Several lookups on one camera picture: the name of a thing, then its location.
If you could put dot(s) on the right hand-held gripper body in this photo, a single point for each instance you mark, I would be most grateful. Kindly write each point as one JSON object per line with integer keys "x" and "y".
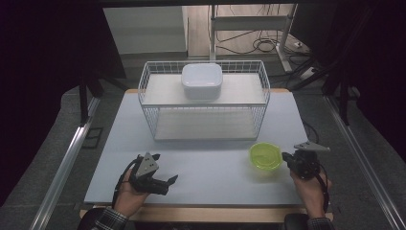
{"x": 304, "y": 163}

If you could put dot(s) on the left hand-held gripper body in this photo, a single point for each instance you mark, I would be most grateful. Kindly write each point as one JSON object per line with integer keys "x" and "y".
{"x": 145, "y": 179}

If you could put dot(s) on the green plastic bowl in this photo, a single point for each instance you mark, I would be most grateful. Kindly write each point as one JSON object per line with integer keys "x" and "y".
{"x": 265, "y": 156}

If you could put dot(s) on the clear plastic lidded container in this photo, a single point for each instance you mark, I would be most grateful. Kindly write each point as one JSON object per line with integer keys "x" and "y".
{"x": 202, "y": 80}

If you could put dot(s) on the person's left hand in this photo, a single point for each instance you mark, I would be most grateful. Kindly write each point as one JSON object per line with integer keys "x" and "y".
{"x": 129, "y": 198}

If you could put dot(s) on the person's right hand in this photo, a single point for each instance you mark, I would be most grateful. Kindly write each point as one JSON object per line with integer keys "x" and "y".
{"x": 311, "y": 191}

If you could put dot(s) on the black stand leg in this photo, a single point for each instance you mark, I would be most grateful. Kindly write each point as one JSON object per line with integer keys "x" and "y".
{"x": 84, "y": 102}
{"x": 344, "y": 102}

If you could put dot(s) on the white power strip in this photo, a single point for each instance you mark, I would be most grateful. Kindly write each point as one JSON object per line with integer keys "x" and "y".
{"x": 298, "y": 44}

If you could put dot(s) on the dark curtain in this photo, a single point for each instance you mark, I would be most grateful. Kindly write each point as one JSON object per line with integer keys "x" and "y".
{"x": 41, "y": 80}
{"x": 376, "y": 70}

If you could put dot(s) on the white panel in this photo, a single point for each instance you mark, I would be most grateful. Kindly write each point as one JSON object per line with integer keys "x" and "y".
{"x": 143, "y": 30}

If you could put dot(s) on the aluminium floor rail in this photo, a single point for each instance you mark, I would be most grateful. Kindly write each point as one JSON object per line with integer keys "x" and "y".
{"x": 63, "y": 169}
{"x": 364, "y": 159}

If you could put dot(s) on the white metal desk frame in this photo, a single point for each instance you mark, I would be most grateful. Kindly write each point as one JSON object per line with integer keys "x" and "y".
{"x": 249, "y": 24}

